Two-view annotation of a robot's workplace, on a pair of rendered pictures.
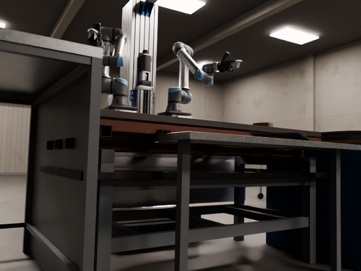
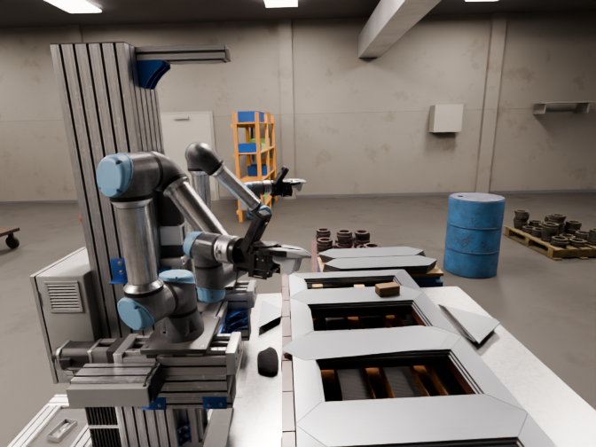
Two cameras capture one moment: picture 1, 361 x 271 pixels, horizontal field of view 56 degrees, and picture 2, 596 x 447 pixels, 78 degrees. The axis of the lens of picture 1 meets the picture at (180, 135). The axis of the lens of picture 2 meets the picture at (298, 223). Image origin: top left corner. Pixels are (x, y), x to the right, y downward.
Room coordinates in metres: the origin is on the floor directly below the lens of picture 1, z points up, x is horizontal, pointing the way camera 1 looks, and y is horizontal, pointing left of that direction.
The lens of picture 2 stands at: (1.73, 1.30, 1.74)
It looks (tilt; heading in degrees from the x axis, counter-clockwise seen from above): 15 degrees down; 301
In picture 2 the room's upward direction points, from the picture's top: 1 degrees counter-clockwise
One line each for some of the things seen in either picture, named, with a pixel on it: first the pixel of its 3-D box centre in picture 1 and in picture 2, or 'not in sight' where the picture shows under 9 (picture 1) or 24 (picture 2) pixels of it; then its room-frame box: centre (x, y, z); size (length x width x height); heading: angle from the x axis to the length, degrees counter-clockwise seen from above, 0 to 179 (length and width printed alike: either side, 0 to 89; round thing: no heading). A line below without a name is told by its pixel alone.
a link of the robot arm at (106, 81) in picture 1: (104, 60); (138, 243); (2.69, 0.63, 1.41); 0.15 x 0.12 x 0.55; 94
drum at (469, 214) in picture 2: not in sight; (473, 233); (2.08, -3.40, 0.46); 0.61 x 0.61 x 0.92
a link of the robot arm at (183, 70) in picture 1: (183, 73); (202, 198); (3.06, -0.02, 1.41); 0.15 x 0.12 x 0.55; 145
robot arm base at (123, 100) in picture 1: (120, 101); (181, 318); (2.70, 0.49, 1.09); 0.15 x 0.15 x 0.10
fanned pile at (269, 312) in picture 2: not in sight; (270, 312); (2.87, -0.29, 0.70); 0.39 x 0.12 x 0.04; 123
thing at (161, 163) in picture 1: (181, 180); not in sight; (2.63, -0.02, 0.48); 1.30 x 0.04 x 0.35; 123
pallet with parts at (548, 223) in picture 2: not in sight; (555, 230); (1.13, -4.93, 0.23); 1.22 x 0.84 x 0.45; 119
